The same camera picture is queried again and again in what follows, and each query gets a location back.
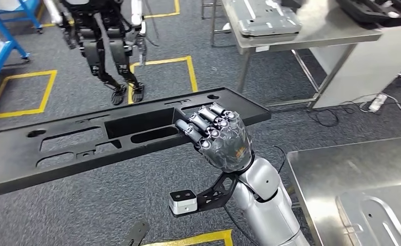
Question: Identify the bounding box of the stainless steel table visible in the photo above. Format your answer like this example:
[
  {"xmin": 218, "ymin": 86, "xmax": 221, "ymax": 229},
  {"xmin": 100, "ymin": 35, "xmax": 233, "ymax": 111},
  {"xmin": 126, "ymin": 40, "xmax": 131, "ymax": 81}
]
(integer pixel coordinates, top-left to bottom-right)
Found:
[{"xmin": 209, "ymin": 0, "xmax": 385, "ymax": 109}]

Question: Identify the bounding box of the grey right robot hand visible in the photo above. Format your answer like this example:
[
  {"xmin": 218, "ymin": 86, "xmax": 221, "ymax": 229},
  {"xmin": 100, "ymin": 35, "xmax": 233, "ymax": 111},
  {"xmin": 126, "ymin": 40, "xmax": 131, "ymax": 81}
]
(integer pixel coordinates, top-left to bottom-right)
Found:
[{"xmin": 175, "ymin": 101, "xmax": 254, "ymax": 174}]

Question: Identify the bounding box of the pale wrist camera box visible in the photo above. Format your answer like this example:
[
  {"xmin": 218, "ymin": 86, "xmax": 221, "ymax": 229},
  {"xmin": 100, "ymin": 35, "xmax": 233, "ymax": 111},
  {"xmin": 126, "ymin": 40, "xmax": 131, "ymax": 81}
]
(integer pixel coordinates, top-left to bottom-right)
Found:
[{"xmin": 169, "ymin": 189, "xmax": 198, "ymax": 216}]

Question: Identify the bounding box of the stamped metal panel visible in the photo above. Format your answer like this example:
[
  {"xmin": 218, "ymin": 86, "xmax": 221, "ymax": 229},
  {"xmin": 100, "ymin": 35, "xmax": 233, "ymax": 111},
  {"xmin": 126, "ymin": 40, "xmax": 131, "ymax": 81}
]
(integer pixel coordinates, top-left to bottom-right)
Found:
[{"xmin": 335, "ymin": 183, "xmax": 401, "ymax": 246}]

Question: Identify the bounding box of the black humanoid robot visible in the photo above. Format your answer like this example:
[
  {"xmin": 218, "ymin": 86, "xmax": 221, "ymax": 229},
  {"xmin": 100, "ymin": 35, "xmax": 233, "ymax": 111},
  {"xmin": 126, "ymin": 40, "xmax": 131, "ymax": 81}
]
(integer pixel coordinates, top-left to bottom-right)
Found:
[{"xmin": 42, "ymin": 0, "xmax": 161, "ymax": 106}]

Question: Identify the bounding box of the metal frame stand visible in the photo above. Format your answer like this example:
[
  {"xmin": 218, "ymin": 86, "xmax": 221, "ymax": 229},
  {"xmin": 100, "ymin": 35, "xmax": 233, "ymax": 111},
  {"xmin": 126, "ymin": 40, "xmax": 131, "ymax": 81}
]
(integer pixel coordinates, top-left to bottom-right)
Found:
[{"xmin": 200, "ymin": 0, "xmax": 233, "ymax": 48}]

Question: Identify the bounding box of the white power strip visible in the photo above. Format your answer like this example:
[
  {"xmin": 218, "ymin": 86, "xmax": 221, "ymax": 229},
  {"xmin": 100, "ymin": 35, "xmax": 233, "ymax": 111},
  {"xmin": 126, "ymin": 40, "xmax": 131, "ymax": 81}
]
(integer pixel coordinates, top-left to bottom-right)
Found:
[{"xmin": 368, "ymin": 93, "xmax": 388, "ymax": 113}]

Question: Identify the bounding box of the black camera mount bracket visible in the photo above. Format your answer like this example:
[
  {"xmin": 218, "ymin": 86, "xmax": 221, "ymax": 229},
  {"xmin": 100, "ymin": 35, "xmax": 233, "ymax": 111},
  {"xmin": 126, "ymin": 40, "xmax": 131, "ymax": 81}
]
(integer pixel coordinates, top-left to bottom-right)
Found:
[{"xmin": 195, "ymin": 172, "xmax": 239, "ymax": 213}]

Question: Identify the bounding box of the yellow floor tape square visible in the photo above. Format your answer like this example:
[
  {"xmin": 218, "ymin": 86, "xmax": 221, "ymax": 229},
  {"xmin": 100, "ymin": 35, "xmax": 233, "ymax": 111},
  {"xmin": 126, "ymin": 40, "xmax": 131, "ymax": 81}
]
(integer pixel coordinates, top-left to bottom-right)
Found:
[{"xmin": 141, "ymin": 229, "xmax": 234, "ymax": 246}]

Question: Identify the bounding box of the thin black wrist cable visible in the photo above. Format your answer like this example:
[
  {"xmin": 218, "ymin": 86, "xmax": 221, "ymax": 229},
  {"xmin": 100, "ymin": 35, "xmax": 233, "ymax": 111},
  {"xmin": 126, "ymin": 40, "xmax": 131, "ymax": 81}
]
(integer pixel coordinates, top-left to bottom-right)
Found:
[{"xmin": 274, "ymin": 145, "xmax": 287, "ymax": 174}]

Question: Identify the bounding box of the long black plastic part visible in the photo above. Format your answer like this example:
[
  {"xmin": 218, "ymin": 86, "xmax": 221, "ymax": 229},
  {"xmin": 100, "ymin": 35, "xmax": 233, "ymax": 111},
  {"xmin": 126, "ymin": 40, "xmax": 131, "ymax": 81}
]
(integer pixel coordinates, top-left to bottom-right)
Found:
[{"xmin": 0, "ymin": 87, "xmax": 272, "ymax": 200}]

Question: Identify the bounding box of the white cabinet panel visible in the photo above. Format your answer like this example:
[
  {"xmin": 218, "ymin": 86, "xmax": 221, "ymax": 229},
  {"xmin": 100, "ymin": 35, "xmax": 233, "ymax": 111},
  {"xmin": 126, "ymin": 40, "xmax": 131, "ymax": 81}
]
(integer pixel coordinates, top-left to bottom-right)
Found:
[{"xmin": 311, "ymin": 20, "xmax": 401, "ymax": 109}]

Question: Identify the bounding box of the grey metal panel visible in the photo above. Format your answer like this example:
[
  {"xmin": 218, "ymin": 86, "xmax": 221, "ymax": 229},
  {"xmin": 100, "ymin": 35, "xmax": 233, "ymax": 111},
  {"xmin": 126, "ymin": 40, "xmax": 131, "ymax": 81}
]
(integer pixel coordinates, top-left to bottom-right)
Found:
[{"xmin": 229, "ymin": 0, "xmax": 303, "ymax": 37}]

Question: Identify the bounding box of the blue wheeled shelf cart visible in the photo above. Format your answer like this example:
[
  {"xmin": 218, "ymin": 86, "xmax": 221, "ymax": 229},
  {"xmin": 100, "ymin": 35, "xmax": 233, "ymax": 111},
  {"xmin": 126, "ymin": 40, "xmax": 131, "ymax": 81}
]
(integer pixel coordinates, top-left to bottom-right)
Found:
[
  {"xmin": 0, "ymin": 0, "xmax": 44, "ymax": 35},
  {"xmin": 0, "ymin": 0, "xmax": 31, "ymax": 99}
]

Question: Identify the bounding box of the black plastic tray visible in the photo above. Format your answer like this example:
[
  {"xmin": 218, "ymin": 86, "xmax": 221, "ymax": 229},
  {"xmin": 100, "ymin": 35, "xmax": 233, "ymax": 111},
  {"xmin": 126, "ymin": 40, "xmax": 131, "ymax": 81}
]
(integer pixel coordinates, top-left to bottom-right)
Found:
[{"xmin": 336, "ymin": 0, "xmax": 401, "ymax": 28}]

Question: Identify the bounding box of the black camera cable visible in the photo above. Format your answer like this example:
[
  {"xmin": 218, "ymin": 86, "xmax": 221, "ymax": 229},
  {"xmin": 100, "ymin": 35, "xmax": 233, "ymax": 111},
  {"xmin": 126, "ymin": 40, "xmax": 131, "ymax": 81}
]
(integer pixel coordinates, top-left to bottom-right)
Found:
[{"xmin": 222, "ymin": 205, "xmax": 255, "ymax": 246}]

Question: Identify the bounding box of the black floor cable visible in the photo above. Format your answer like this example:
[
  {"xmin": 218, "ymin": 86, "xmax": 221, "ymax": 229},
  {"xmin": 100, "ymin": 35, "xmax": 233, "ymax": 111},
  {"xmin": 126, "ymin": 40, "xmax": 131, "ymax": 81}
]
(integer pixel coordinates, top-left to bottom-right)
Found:
[{"xmin": 307, "ymin": 107, "xmax": 340, "ymax": 128}]

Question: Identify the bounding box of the stainless steel workbench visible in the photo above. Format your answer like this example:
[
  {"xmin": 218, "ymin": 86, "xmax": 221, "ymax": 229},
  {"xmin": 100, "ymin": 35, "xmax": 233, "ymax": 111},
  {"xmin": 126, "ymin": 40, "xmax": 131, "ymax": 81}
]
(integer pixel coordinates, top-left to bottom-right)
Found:
[{"xmin": 286, "ymin": 135, "xmax": 401, "ymax": 246}]

